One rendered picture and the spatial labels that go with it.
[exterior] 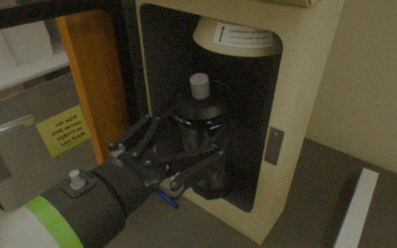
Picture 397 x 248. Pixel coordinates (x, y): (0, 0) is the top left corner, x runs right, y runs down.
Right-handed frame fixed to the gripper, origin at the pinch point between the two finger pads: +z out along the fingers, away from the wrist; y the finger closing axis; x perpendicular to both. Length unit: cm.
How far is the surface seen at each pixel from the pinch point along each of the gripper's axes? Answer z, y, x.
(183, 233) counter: -5.5, 0.7, 26.2
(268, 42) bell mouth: 7.2, -6.4, -13.3
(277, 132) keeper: 1.8, -12.4, -2.7
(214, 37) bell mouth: 3.7, 1.0, -13.4
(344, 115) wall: 45, -15, 16
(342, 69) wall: 45.1, -10.7, 3.7
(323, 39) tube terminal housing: 7.4, -13.7, -15.4
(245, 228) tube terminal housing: 2.1, -9.7, 23.9
